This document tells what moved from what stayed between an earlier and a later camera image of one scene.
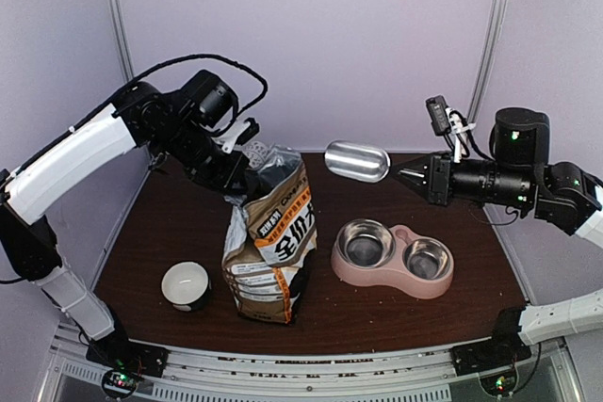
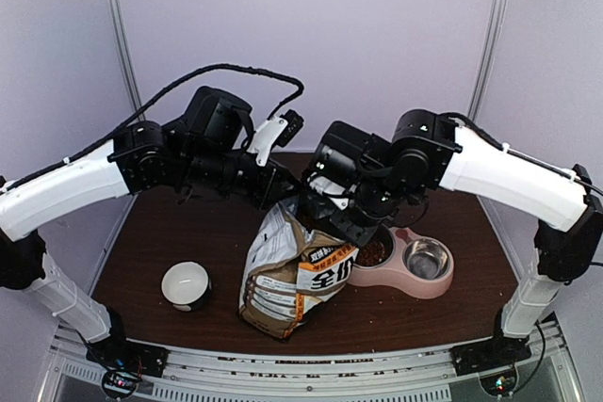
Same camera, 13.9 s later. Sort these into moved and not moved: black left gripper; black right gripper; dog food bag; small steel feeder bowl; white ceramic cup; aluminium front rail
Moved: black right gripper; black left gripper; dog food bag
Not moved: white ceramic cup; small steel feeder bowl; aluminium front rail
